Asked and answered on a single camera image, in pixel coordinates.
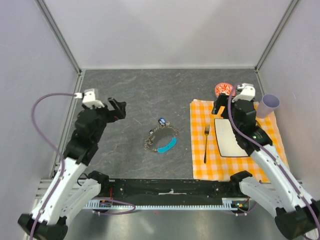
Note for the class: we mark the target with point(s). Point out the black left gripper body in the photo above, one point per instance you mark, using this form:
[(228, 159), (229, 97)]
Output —
[(105, 116)]

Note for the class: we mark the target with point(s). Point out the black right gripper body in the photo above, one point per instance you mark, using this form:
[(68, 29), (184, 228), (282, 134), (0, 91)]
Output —
[(225, 113)]

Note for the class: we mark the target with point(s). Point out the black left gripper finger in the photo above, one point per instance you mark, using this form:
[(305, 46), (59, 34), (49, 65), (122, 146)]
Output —
[(120, 108), (115, 104)]

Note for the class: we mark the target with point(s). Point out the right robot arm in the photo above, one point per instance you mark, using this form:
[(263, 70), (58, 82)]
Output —
[(294, 210)]

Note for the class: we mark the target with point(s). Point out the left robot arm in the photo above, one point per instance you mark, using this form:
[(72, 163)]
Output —
[(52, 216)]

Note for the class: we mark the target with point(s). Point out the red patterned bowl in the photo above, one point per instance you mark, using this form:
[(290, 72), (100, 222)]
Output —
[(223, 88)]

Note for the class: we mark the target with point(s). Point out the gold fork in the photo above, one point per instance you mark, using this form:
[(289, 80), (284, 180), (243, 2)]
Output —
[(206, 133)]

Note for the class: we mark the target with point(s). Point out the lilac plastic cup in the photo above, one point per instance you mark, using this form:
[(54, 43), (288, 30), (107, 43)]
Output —
[(267, 105)]

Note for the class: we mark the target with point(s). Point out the white square plate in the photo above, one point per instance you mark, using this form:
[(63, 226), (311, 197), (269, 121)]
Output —
[(226, 140)]

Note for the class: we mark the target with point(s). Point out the orange checkered cloth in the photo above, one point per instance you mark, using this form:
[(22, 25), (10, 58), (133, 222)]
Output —
[(217, 168)]

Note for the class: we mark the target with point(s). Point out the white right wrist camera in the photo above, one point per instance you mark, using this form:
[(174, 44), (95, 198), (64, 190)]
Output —
[(247, 92)]

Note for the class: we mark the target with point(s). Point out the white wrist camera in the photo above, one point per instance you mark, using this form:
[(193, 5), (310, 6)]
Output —
[(247, 92), (90, 99)]

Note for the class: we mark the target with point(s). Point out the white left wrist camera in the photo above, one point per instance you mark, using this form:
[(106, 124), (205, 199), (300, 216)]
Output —
[(90, 99)]

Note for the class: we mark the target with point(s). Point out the blue plastic keyring handle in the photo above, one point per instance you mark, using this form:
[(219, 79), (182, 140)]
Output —
[(167, 147)]

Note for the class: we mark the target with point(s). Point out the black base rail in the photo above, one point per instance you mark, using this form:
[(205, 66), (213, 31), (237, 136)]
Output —
[(170, 192)]

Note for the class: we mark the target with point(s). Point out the light blue cable duct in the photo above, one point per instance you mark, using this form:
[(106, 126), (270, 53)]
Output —
[(96, 204)]

